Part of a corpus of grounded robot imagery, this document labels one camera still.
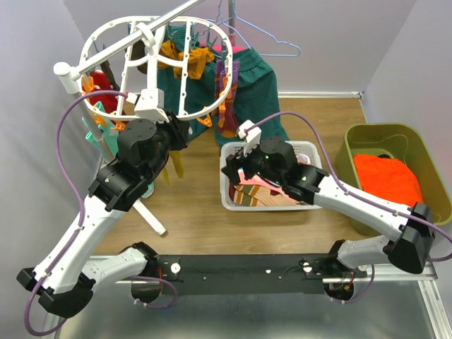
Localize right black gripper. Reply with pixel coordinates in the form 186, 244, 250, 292
220, 137, 285, 185

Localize white round clip hanger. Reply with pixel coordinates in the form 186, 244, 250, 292
79, 14, 234, 123

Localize pink patterned sock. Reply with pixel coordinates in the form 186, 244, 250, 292
238, 169, 283, 194

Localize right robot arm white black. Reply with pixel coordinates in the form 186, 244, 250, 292
221, 137, 435, 277

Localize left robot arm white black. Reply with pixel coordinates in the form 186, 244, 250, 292
17, 112, 190, 319

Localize mustard yellow hanging socks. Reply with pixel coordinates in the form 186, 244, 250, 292
157, 39, 215, 81

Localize orange clothespin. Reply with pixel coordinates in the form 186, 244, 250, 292
196, 114, 213, 128

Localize striped sock in basket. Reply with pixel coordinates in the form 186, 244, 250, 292
229, 184, 297, 207

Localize green trousers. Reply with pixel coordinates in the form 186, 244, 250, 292
157, 44, 280, 146

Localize white laundry basket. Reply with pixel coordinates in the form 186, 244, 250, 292
220, 141, 322, 212

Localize purple striped hanging sock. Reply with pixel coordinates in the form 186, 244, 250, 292
215, 59, 240, 138

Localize red hanging garment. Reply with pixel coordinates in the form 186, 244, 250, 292
81, 71, 118, 114

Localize dark brown hanging sock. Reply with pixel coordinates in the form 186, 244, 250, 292
100, 61, 120, 91

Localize pink garment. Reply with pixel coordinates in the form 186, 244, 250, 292
210, 44, 248, 60

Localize orange cloth in bin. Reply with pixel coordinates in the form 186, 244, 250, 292
353, 154, 424, 217

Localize white drying rack pole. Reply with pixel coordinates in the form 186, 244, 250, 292
53, 1, 220, 236

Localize olive green plastic bin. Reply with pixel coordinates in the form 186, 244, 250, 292
334, 123, 451, 227

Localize vertical metal pole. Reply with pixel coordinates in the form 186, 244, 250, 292
228, 0, 236, 47

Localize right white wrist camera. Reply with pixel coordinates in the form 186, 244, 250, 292
237, 120, 261, 157

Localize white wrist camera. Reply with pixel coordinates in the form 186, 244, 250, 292
237, 120, 261, 157
126, 88, 170, 123

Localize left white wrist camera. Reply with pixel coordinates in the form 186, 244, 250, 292
126, 88, 170, 123

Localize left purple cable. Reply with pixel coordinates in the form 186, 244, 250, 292
23, 90, 130, 336

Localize blue wire hanger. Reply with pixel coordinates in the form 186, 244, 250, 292
206, 1, 302, 58

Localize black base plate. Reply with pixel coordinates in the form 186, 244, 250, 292
157, 254, 367, 295

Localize aluminium rail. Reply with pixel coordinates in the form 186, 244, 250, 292
88, 255, 438, 283

